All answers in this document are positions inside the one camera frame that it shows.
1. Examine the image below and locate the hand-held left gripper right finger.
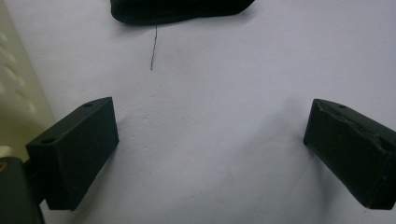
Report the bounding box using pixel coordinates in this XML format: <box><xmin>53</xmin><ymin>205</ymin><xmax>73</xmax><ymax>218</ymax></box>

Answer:
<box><xmin>303</xmin><ymin>98</ymin><xmax>396</xmax><ymax>210</ymax></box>

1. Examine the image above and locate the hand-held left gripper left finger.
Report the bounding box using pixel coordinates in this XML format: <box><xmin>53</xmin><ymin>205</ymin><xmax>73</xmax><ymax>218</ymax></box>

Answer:
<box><xmin>25</xmin><ymin>96</ymin><xmax>120</xmax><ymax>212</ymax></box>

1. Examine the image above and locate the cream plastic basket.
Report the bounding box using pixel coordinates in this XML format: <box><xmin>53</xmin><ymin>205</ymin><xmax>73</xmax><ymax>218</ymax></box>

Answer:
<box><xmin>0</xmin><ymin>0</ymin><xmax>57</xmax><ymax>162</ymax></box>

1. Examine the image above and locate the black glove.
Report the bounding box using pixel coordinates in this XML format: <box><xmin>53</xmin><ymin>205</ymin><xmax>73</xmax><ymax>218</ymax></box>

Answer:
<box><xmin>109</xmin><ymin>0</ymin><xmax>256</xmax><ymax>27</ymax></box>

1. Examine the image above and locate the white foam mat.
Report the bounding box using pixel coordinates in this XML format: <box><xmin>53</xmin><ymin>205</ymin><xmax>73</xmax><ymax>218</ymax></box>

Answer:
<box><xmin>3</xmin><ymin>0</ymin><xmax>396</xmax><ymax>224</ymax></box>

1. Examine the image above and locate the loose dark thread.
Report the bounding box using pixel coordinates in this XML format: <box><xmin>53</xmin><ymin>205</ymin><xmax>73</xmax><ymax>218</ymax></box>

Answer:
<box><xmin>149</xmin><ymin>25</ymin><xmax>159</xmax><ymax>72</ymax></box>

